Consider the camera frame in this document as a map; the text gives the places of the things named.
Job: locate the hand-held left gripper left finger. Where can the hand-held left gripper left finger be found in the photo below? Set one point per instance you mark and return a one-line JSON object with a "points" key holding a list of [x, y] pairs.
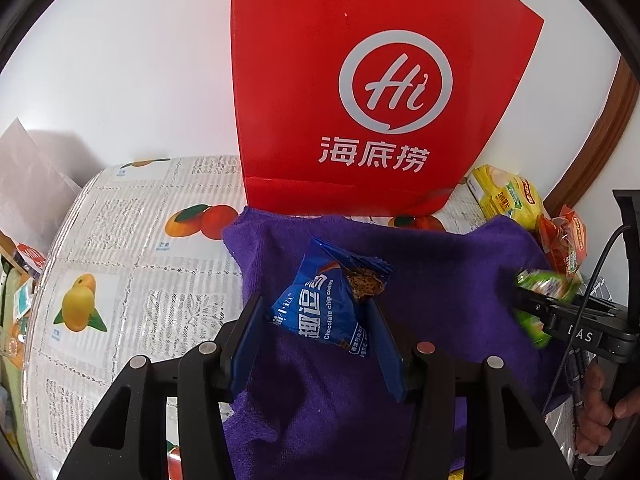
{"points": [[247, 345]]}

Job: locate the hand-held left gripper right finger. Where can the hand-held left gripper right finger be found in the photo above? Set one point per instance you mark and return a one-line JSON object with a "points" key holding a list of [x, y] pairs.
{"points": [[387, 355]]}

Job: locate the person's right hand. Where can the person's right hand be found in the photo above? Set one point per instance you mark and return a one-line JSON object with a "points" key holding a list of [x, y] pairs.
{"points": [[595, 400]]}

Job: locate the green snack packet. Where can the green snack packet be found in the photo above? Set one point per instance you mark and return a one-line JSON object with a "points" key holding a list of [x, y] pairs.
{"points": [[545, 282]]}

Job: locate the red paper bag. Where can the red paper bag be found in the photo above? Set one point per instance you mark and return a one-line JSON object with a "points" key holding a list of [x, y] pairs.
{"points": [[300, 85]]}

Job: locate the white plastic bag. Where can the white plastic bag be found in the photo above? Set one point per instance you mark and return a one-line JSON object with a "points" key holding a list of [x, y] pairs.
{"points": [[30, 185]]}

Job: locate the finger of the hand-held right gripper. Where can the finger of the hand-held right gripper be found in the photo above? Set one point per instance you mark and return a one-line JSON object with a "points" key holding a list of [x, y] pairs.
{"points": [[532, 302]]}

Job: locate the red chips bag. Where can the red chips bag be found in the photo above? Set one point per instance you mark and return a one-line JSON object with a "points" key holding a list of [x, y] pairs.
{"points": [[565, 245]]}

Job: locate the yellow chips bag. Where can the yellow chips bag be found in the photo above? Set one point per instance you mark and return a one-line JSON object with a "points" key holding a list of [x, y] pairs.
{"points": [[500, 195]]}

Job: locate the brown wooden door frame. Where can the brown wooden door frame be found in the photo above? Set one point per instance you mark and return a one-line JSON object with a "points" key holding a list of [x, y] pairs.
{"points": [[600, 145]]}

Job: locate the purple towel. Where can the purple towel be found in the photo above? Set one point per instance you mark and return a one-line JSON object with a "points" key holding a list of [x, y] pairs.
{"points": [[450, 285]]}

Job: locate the blue cookie packet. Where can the blue cookie packet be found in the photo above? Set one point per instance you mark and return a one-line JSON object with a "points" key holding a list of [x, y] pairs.
{"points": [[310, 305]]}

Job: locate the fruit print tablecloth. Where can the fruit print tablecloth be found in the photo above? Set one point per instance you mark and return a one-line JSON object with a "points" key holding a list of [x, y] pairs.
{"points": [[125, 240]]}

